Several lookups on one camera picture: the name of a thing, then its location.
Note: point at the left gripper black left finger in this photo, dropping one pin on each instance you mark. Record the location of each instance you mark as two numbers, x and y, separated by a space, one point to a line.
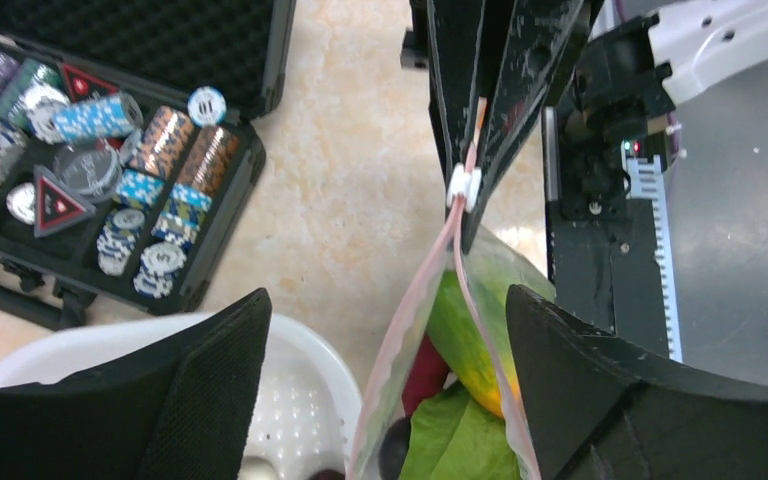
179 408

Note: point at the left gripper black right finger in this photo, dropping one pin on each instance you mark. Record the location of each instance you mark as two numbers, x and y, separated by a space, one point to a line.
600 407

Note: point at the black poker chip case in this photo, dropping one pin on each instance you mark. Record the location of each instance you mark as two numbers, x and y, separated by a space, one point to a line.
107 187

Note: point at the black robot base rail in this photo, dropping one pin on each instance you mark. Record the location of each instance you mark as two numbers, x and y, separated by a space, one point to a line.
612 263

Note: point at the white plastic tub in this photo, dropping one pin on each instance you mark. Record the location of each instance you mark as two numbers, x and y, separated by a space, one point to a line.
307 405

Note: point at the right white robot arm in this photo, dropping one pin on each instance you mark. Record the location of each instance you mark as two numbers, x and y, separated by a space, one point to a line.
648 65

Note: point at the loose white poker chip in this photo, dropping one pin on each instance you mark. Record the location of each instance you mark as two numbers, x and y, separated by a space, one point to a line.
207 106

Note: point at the dark brown toy fruit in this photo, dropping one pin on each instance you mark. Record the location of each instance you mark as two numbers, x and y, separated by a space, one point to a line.
394 448

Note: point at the green orange toy mango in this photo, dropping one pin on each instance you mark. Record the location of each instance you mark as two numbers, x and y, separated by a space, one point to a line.
452 331

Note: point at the clear zip top bag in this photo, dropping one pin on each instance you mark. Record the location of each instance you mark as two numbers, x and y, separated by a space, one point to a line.
408 326

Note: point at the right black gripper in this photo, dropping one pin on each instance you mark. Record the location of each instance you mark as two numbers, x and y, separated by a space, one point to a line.
493 65

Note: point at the red toy fruit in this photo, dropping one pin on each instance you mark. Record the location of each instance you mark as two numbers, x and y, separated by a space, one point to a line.
426 378

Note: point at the green toy leaf vegetable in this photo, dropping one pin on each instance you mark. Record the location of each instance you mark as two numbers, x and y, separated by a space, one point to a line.
454 438

